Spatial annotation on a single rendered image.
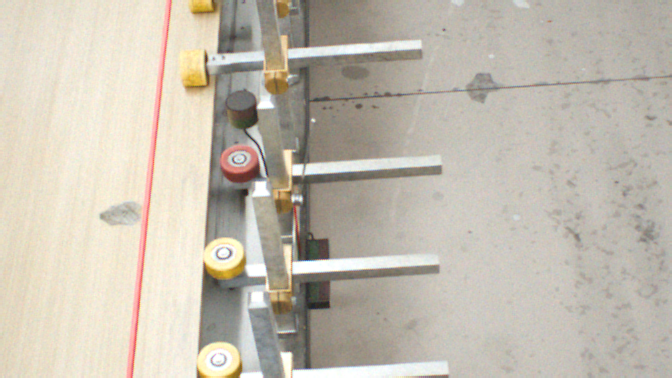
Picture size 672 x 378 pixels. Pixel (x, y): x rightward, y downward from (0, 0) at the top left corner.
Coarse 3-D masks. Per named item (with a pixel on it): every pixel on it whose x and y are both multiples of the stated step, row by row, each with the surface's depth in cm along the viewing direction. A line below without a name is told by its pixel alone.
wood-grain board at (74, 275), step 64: (0, 0) 316; (64, 0) 313; (128, 0) 311; (0, 64) 300; (64, 64) 297; (128, 64) 295; (0, 128) 285; (64, 128) 283; (128, 128) 281; (192, 128) 280; (0, 192) 272; (64, 192) 270; (128, 192) 269; (192, 192) 267; (0, 256) 260; (64, 256) 259; (128, 256) 257; (192, 256) 256; (0, 320) 249; (64, 320) 248; (128, 320) 247; (192, 320) 245
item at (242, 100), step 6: (234, 96) 255; (240, 96) 255; (246, 96) 255; (252, 96) 255; (228, 102) 254; (234, 102) 254; (240, 102) 254; (246, 102) 254; (252, 102) 253; (234, 108) 253; (240, 108) 253; (246, 108) 252; (246, 132) 260; (252, 138) 261; (258, 144) 262; (264, 162) 266
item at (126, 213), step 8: (128, 200) 266; (112, 208) 264; (120, 208) 264; (128, 208) 265; (136, 208) 265; (104, 216) 264; (112, 216) 265; (120, 216) 263; (128, 216) 263; (136, 216) 263; (112, 224) 263; (128, 224) 263
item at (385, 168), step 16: (368, 160) 274; (384, 160) 274; (400, 160) 274; (416, 160) 273; (432, 160) 273; (256, 176) 274; (304, 176) 274; (320, 176) 274; (336, 176) 274; (352, 176) 274; (368, 176) 274; (384, 176) 274; (400, 176) 274
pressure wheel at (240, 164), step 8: (224, 152) 273; (232, 152) 273; (240, 152) 273; (248, 152) 273; (256, 152) 273; (224, 160) 272; (232, 160) 272; (240, 160) 271; (248, 160) 271; (256, 160) 271; (224, 168) 270; (232, 168) 270; (240, 168) 270; (248, 168) 270; (256, 168) 271; (232, 176) 270; (240, 176) 270; (248, 176) 271; (248, 192) 279
